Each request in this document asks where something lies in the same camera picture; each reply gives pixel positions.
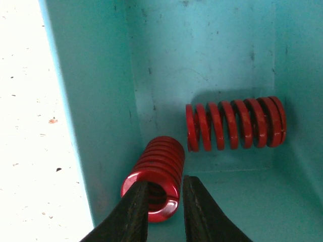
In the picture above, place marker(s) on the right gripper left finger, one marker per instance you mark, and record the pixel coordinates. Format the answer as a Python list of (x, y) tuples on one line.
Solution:
[(129, 219)]

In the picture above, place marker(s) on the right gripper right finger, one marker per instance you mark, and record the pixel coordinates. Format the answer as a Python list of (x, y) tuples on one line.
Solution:
[(204, 219)]

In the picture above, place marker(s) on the long red spring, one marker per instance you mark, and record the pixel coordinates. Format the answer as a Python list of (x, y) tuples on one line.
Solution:
[(250, 122)]

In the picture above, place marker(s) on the light blue plastic box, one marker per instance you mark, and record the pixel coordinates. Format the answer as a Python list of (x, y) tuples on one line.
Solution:
[(127, 69)]

